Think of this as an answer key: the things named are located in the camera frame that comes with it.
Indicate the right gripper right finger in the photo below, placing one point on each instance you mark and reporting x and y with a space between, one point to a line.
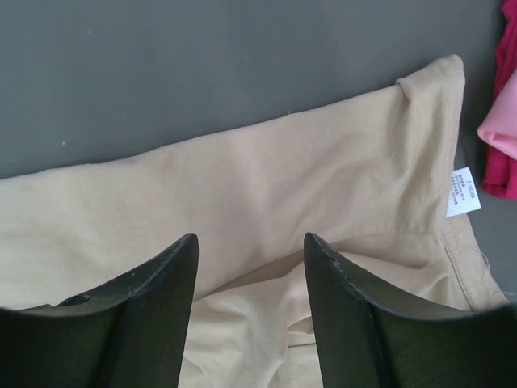
370 333

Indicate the light pink folded cloth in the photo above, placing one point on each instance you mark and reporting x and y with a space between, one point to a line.
499 127

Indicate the magenta folded cloth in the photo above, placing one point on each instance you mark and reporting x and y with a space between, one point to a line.
500 171

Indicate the beige t shirt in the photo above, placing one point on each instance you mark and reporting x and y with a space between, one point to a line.
371 175

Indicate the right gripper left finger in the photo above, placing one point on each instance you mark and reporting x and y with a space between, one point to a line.
128 332

